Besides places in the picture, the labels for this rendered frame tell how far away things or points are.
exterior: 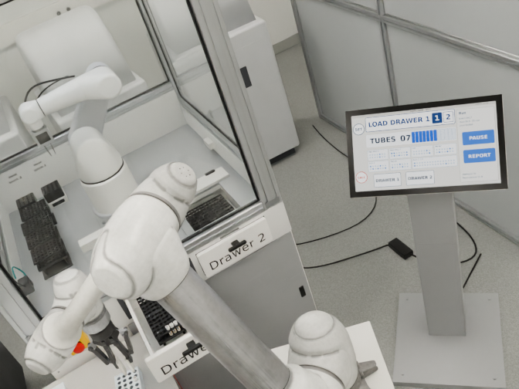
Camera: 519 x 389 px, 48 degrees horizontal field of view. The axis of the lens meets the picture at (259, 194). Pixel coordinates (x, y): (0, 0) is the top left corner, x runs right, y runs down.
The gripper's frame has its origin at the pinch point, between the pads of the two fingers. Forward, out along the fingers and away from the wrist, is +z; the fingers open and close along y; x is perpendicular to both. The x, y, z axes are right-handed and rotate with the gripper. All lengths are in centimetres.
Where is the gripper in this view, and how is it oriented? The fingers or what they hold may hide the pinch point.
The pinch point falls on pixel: (125, 364)
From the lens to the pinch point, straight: 198.1
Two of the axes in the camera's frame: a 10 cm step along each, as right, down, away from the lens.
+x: 3.0, 5.1, -8.1
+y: -9.2, 3.9, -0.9
